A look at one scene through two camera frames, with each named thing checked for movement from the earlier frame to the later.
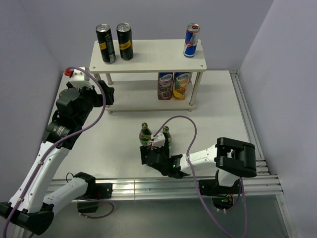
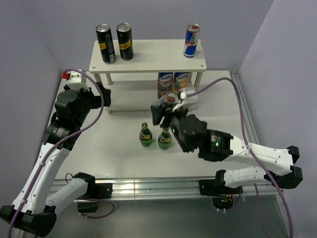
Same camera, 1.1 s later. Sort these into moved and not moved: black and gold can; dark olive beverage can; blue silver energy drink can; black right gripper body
Moved: black right gripper body
Not moved: black and gold can; blue silver energy drink can; dark olive beverage can
